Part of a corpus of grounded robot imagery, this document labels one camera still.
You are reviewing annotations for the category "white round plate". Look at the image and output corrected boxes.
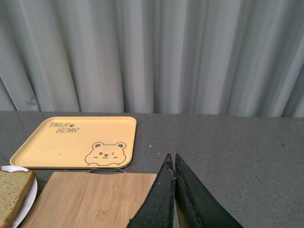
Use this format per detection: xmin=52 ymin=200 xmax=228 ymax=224
xmin=0 ymin=165 xmax=38 ymax=228

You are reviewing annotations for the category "bread slice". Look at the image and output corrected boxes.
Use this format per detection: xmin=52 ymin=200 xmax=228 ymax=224
xmin=0 ymin=171 xmax=36 ymax=228

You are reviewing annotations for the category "bamboo cutting board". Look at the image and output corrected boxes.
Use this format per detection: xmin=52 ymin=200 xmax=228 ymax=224
xmin=22 ymin=172 xmax=156 ymax=228

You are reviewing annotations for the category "metal cutting board handle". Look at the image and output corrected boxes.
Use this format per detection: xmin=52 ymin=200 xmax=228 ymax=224
xmin=88 ymin=168 xmax=126 ymax=173

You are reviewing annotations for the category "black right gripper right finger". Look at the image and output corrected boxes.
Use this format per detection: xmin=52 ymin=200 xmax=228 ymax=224
xmin=175 ymin=154 xmax=242 ymax=228

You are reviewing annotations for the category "yellow bear tray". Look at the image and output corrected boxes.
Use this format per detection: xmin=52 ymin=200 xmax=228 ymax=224
xmin=9 ymin=116 xmax=137 ymax=169

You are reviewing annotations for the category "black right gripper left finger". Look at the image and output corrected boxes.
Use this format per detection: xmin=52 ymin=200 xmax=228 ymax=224
xmin=127 ymin=154 xmax=175 ymax=228

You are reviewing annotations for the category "grey curtain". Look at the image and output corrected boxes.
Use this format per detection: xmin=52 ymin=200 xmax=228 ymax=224
xmin=0 ymin=0 xmax=304 ymax=117

